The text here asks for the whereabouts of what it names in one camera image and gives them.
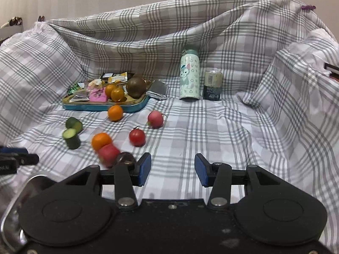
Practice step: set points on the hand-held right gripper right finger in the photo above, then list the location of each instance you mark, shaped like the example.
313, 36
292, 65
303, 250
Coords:
201, 169

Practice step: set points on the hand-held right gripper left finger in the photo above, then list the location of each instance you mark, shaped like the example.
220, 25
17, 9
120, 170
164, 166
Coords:
143, 169

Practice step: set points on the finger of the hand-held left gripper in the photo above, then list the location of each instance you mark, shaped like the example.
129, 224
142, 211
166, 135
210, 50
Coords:
27, 159
13, 150

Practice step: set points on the red radish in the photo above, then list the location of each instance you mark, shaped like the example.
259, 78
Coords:
155, 119

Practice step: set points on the dark purple passion fruit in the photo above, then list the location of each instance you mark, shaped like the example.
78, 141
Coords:
125, 158

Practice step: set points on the red tomato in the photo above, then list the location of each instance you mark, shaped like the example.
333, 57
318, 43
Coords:
137, 137

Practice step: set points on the red round fruit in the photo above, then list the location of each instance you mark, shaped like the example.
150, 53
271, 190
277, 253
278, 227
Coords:
108, 155

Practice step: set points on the grey plaid blanket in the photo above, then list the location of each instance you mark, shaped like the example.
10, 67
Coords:
212, 127

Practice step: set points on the cucumber piece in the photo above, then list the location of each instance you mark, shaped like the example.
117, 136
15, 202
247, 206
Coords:
71, 139
74, 123

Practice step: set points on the silver metal plate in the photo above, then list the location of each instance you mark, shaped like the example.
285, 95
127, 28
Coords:
16, 217

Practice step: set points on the teal snack tray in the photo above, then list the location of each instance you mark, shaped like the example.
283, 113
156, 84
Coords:
106, 107

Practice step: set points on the small orange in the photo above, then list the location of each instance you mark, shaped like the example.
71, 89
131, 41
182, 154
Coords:
110, 89
117, 94

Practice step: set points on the silver foil packet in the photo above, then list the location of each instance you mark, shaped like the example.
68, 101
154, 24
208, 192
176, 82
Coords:
157, 90

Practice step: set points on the brown snack packet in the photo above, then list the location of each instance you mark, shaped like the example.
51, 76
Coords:
79, 97

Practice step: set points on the brown round fruit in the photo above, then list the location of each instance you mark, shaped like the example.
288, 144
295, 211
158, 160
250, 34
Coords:
136, 87

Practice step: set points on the green wrapped candy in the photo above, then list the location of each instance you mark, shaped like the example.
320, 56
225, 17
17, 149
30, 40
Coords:
72, 88

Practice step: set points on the dark green drink can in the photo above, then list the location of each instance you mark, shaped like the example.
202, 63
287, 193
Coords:
213, 86

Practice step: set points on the pink snack packet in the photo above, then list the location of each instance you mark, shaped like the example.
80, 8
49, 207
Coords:
98, 95

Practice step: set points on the mint cartoon water bottle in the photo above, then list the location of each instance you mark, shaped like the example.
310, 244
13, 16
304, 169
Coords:
189, 76

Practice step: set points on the black yellow snack packet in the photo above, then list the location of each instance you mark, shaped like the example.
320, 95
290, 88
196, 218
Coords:
116, 77

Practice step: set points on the white yellow snack wrapper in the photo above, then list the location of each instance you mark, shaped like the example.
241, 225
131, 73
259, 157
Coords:
95, 84

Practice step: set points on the brown white patterned object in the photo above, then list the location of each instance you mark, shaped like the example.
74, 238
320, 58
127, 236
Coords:
13, 22

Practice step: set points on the purple clip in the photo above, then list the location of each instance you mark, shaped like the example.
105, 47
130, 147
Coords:
308, 7

